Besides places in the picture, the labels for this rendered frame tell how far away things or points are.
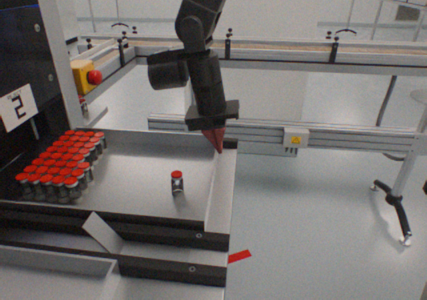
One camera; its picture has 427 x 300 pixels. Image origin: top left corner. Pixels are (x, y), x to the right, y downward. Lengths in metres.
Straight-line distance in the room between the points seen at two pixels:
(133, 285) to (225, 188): 0.24
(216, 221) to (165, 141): 0.26
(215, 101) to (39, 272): 0.37
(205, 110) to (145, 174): 0.18
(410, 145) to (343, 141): 0.33
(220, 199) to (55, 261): 0.27
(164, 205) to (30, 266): 0.21
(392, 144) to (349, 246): 0.57
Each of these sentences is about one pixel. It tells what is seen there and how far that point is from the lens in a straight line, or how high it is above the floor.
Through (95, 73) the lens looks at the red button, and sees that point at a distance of 0.80.
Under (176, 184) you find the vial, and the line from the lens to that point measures 0.51.
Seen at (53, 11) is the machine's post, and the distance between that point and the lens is 0.73.
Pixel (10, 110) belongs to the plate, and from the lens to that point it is 0.62.
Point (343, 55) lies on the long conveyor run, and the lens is 1.43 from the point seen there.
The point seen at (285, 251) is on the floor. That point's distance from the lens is 1.63.
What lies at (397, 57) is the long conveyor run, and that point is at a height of 0.92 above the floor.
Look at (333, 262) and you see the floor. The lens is 1.66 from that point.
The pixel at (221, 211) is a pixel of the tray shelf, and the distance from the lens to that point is 0.51.
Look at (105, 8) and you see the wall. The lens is 9.43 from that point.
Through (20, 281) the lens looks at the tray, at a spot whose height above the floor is 0.88.
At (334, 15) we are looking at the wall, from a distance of 8.80.
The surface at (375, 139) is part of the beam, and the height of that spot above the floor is 0.51.
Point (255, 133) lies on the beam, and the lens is 1.54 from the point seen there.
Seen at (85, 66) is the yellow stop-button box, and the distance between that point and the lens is 0.81.
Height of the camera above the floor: 1.23
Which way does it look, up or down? 30 degrees down
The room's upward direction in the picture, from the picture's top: straight up
